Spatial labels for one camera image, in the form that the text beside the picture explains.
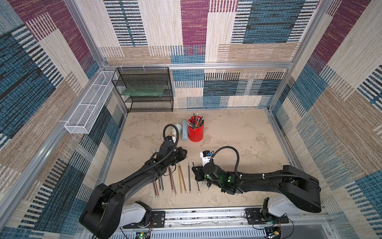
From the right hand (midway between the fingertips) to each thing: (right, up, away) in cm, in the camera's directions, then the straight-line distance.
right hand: (194, 170), depth 82 cm
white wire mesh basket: (-67, +28, +9) cm, 74 cm away
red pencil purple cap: (-5, -11, 0) cm, 12 cm away
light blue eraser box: (-6, +21, +19) cm, 29 cm away
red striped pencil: (-20, -11, +1) cm, 23 cm away
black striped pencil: (-22, -11, +1) cm, 24 cm away
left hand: (-3, +10, +2) cm, 11 cm away
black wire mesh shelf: (-33, +57, +20) cm, 69 cm away
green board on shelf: (-31, +45, +11) cm, 56 cm away
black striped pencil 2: (-19, -9, +3) cm, 21 cm away
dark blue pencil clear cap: (-2, -11, -1) cm, 11 cm away
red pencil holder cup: (+1, +22, +11) cm, 25 cm away
